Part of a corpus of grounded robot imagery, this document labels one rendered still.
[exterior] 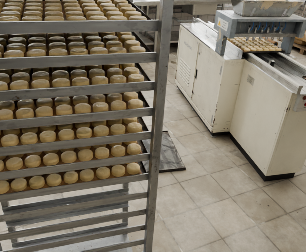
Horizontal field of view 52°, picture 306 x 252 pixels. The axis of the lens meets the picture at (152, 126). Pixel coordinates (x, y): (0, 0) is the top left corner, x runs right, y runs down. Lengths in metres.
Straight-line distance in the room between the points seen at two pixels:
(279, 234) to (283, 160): 0.61
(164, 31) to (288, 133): 1.84
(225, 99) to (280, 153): 0.73
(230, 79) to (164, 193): 1.18
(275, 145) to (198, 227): 0.87
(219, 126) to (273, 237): 1.21
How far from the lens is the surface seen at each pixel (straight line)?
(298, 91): 2.36
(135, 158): 1.09
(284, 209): 2.65
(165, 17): 0.87
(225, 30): 2.84
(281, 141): 2.58
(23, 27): 0.86
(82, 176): 1.15
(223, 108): 3.04
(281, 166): 2.77
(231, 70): 2.89
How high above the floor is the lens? 1.71
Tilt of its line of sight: 31 degrees down
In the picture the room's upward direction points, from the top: 4 degrees clockwise
